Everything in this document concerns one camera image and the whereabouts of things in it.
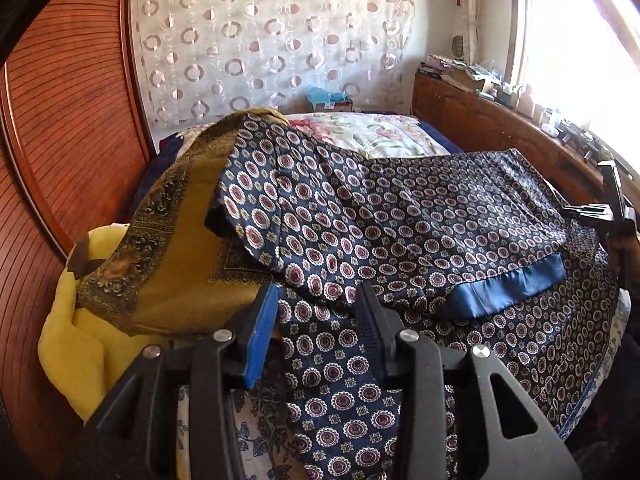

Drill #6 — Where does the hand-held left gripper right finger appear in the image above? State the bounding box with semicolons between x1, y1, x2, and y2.
356;280;583;480

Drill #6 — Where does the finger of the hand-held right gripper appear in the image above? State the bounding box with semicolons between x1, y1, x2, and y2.
597;160;627;212

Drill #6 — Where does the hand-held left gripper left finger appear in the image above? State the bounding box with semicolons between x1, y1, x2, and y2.
87;284;281;480

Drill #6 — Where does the navy circle-print pajama garment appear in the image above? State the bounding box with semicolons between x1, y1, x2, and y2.
217;112;621;480

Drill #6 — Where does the gold patterned cloth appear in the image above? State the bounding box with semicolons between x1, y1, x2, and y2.
75;106;291;338

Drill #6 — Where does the person's right hand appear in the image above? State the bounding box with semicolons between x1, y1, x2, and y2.
606;232;634;290

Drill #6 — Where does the blue floral bed sheet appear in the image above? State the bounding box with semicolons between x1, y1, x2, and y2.
175;287;632;480

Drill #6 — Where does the wood-framed window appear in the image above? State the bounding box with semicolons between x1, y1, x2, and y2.
505;0;640;181

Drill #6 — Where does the long wooden cabinet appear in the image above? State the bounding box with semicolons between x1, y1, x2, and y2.
412;71;632;211

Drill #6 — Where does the pile of papers and clutter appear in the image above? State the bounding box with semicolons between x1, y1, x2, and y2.
419;52;502;94

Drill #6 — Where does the yellow plush toy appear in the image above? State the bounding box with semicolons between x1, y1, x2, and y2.
39;222;177;422

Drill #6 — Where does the pink floral quilt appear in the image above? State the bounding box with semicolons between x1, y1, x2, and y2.
177;111;451;161

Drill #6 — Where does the beige tied window curtain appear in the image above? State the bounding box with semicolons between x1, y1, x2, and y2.
452;0;482;61

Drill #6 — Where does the cardboard box with blue contents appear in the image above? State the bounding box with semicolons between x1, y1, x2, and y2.
305;85;357;114

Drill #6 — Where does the sheer circle-pattern curtain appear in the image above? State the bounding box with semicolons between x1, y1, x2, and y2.
131;0;417;132

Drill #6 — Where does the wooden louvered wardrobe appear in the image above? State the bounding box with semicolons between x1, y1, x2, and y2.
0;0;157;461

